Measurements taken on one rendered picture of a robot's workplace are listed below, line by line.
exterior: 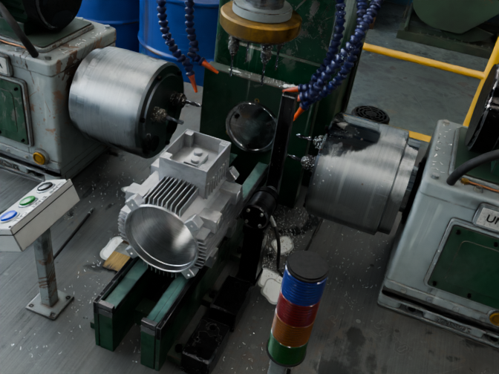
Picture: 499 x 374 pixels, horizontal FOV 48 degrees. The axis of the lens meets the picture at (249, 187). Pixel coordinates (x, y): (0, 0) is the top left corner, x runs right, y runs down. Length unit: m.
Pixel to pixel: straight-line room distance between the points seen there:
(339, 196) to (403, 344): 0.35
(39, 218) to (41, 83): 0.45
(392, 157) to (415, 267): 0.25
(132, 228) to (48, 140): 0.46
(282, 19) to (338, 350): 0.71
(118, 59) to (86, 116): 0.16
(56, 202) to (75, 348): 0.29
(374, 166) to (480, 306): 0.38
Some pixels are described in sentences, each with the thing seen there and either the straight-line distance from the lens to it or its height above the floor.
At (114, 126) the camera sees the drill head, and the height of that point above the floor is 1.04.
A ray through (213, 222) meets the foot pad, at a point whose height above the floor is 1.07.
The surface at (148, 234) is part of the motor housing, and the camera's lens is 1.17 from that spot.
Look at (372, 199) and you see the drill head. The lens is 1.19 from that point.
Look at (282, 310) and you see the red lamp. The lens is 0.82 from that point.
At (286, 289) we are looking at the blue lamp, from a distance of 0.79.
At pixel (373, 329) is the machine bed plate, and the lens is 1.30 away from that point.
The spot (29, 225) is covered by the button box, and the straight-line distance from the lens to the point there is 1.06.
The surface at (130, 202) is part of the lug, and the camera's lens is 1.06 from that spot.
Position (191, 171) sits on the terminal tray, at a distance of 1.05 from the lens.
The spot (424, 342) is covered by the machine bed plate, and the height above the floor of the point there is 0.80.
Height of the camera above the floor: 1.74
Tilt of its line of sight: 36 degrees down
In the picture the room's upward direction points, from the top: 9 degrees clockwise
